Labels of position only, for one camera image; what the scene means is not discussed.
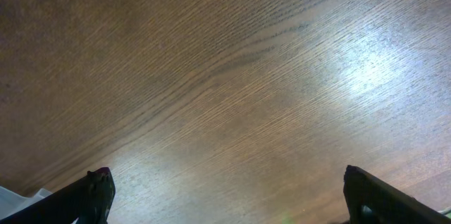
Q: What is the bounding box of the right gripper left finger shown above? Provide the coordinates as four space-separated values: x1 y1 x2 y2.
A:
1 167 116 224

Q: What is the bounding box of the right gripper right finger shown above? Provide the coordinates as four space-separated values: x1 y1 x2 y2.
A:
343 165 450 224

